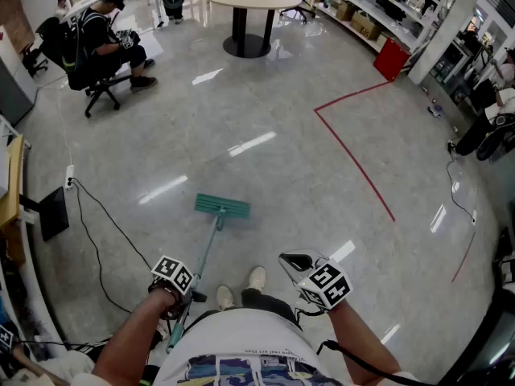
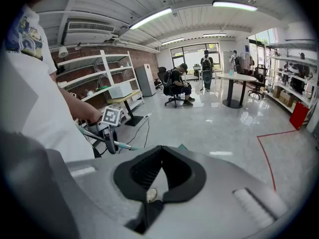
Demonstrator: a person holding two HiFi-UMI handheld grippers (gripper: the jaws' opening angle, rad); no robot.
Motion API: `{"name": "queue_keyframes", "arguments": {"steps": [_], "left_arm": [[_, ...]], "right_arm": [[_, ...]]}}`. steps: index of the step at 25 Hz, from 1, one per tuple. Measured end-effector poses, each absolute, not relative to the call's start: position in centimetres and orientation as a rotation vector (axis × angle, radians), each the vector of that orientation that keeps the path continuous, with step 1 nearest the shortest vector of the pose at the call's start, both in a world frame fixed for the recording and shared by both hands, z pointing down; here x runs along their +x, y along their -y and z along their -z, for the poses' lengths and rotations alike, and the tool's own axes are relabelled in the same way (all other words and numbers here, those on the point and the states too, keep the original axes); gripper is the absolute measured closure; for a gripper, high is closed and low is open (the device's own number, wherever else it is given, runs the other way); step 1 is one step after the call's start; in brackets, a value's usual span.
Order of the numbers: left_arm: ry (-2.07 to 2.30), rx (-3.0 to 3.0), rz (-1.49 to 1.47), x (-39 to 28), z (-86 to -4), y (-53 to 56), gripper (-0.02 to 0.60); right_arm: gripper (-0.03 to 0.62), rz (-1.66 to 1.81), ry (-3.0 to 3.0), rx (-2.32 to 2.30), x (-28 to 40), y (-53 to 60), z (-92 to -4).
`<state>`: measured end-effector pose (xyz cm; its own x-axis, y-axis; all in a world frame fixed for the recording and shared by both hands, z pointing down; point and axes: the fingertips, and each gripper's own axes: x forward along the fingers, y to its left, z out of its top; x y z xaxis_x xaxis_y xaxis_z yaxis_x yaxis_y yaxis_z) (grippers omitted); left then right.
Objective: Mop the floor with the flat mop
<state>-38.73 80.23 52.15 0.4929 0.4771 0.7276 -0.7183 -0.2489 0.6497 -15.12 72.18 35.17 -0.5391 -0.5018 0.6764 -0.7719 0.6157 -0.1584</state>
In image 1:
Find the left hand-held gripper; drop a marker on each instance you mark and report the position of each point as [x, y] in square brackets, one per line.
[173, 273]

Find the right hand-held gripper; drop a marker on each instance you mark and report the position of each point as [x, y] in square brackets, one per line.
[328, 284]

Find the teal mop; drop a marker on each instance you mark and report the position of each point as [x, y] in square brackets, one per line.
[223, 207]

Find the person's right forearm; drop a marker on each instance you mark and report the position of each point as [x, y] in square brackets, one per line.
[362, 336]

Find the person's left forearm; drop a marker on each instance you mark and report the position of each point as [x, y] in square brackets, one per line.
[133, 336]

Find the person's left shoe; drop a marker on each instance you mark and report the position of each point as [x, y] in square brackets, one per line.
[225, 298]

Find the person's shoe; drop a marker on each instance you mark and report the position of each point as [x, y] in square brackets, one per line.
[257, 278]
[225, 298]

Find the person's right shoe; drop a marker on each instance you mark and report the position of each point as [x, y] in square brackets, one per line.
[257, 278]

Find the person's black trousers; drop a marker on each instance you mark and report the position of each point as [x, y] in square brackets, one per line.
[269, 302]

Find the white printed t-shirt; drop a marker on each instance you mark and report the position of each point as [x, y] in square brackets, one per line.
[241, 336]

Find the white curved desk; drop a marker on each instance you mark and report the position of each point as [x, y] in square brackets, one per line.
[36, 296]

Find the black stand base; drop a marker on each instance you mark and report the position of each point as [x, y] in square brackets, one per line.
[54, 213]

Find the white power strip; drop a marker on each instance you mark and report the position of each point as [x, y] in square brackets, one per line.
[69, 175]

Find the dark monitor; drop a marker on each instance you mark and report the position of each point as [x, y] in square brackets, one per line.
[491, 348]

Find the wooden desk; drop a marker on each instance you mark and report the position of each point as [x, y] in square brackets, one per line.
[14, 183]

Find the red box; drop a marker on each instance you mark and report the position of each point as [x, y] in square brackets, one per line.
[390, 58]

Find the black office chair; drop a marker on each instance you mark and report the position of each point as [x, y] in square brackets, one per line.
[34, 60]
[100, 91]
[299, 10]

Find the cardboard box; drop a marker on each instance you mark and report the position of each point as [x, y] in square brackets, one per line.
[345, 10]
[366, 25]

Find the grey cabinet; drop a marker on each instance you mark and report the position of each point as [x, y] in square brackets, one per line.
[14, 83]

